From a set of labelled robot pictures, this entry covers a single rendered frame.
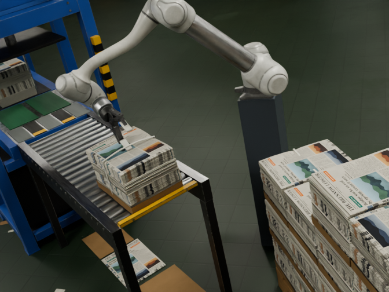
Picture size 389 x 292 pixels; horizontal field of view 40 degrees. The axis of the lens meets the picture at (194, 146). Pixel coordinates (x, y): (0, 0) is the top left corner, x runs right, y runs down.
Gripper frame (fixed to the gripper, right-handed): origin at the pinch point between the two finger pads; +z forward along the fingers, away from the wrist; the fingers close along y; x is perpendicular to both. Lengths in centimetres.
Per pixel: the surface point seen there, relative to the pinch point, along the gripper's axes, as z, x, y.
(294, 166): 53, -58, 3
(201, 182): 28.7, -23.5, 18.9
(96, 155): -7.5, 13.4, 11.4
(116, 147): -6.3, 3.3, 10.7
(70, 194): -12.3, 27.0, 40.1
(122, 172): 14.3, 12.2, 0.6
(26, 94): -157, -6, 112
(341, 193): 90, -31, -43
